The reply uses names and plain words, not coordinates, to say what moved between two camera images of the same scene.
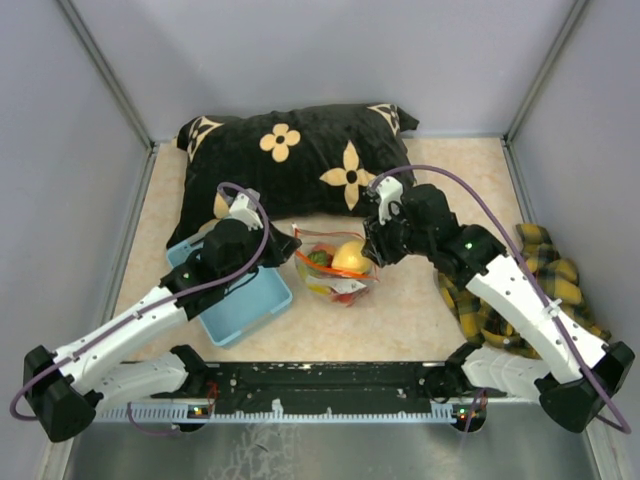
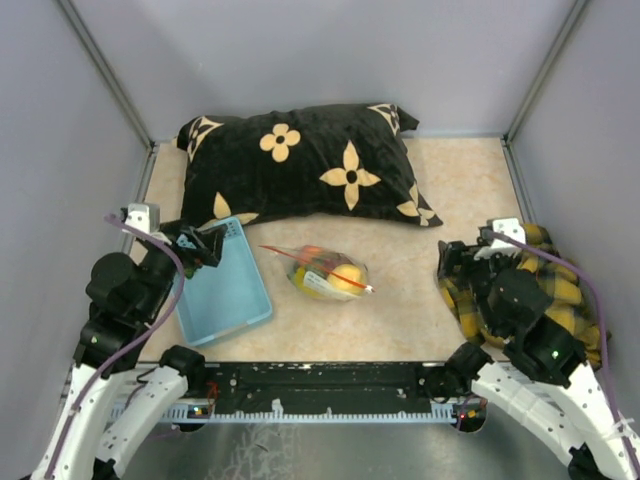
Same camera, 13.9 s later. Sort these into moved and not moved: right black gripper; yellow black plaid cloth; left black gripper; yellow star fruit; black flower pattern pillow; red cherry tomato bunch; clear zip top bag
Moved: yellow star fruit; right black gripper; left black gripper; red cherry tomato bunch; clear zip top bag
Not moved: yellow black plaid cloth; black flower pattern pillow
